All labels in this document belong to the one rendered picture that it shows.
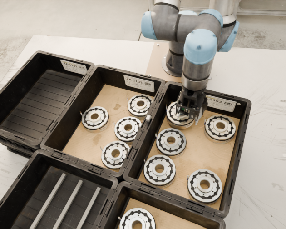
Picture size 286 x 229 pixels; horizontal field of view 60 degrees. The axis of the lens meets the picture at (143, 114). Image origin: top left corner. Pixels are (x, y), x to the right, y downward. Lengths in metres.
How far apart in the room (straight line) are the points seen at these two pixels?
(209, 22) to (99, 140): 0.54
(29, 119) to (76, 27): 2.02
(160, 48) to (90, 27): 1.74
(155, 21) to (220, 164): 0.49
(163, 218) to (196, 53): 0.48
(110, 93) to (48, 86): 0.29
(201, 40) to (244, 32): 2.12
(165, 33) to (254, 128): 0.59
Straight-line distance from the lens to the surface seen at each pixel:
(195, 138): 0.89
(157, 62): 1.18
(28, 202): 0.92
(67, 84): 1.14
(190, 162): 0.85
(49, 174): 0.93
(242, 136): 0.80
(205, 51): 0.60
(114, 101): 1.01
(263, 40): 2.66
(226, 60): 1.35
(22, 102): 1.17
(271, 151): 1.08
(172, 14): 0.73
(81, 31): 2.89
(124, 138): 0.87
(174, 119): 0.87
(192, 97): 0.69
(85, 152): 0.91
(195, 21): 0.70
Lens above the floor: 1.61
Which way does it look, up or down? 55 degrees down
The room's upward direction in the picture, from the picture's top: 10 degrees counter-clockwise
